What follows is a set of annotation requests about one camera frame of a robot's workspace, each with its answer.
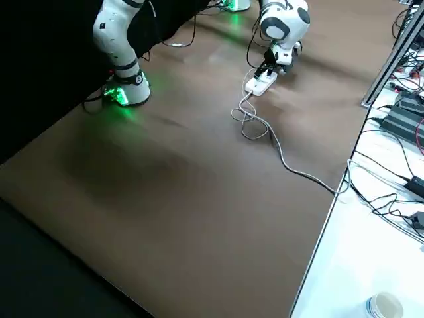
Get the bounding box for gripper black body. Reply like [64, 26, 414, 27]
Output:
[263, 41, 276, 69]

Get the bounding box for white power strip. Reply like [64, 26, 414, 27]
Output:
[244, 70, 279, 97]

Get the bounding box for thin white charger cable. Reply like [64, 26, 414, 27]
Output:
[230, 95, 270, 140]

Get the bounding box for white paper cup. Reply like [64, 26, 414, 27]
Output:
[365, 291, 405, 318]

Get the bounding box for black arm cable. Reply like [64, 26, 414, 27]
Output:
[140, 0, 198, 64]
[246, 11, 266, 72]

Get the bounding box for aluminium profile post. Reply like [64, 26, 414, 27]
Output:
[362, 5, 424, 107]

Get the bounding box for grey power strip cable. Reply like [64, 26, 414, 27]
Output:
[238, 91, 352, 195]

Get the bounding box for black base cables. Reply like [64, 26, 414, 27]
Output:
[81, 78, 115, 115]

